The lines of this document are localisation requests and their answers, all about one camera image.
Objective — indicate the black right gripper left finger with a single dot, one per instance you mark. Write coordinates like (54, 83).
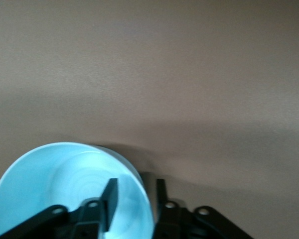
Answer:
(112, 196)

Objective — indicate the blue bowl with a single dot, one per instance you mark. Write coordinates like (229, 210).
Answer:
(52, 179)

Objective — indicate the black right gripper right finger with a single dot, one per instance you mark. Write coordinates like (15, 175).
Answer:
(164, 206)

